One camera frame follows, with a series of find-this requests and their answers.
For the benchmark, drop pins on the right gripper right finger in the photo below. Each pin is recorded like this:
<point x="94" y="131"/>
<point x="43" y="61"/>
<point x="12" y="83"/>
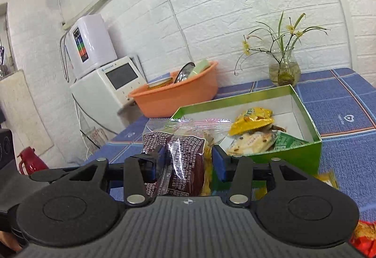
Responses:
<point x="289" y="204"/>

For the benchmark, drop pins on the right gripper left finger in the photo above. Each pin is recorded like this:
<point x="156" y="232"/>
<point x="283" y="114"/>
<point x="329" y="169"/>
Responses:
<point x="81" y="204"/>

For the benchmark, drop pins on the green triangular snack packet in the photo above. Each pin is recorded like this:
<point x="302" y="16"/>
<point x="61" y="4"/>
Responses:
<point x="285" y="141"/>

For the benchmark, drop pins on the nougat cracker packet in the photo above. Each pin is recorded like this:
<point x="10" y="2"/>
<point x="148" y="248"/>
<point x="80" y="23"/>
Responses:
<point x="252" y="143"/>

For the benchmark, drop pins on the red snack packet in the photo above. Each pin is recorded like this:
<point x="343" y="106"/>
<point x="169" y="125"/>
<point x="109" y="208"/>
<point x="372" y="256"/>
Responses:
<point x="364" y="238"/>

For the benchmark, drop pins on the yellow strips snack packet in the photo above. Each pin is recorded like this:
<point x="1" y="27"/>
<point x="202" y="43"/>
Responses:
<point x="250" y="120"/>

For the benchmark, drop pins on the dark purple snack packet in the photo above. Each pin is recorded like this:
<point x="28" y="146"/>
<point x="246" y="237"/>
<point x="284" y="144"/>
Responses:
<point x="188" y="167"/>

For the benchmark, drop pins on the person right hand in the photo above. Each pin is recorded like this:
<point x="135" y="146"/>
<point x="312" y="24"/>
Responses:
<point x="10" y="241"/>

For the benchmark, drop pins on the red thermos flask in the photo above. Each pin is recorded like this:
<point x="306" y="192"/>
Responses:
<point x="30" y="162"/>

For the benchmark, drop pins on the green cardboard box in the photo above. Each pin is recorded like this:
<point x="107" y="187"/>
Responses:
<point x="290" y="116"/>

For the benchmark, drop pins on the white screen appliance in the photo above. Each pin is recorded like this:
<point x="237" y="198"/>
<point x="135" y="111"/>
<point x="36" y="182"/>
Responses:
<point x="103" y="95"/>

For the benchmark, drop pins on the orange plastic basin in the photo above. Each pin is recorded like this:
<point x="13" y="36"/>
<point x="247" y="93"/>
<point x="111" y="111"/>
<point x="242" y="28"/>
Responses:
<point x="165" y="101"/>

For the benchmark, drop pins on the glass vase with flowers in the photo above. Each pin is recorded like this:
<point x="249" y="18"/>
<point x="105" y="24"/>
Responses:
<point x="278" y="44"/>

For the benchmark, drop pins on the white water purifier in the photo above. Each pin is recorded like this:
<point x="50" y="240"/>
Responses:
<point x="89" y="45"/>

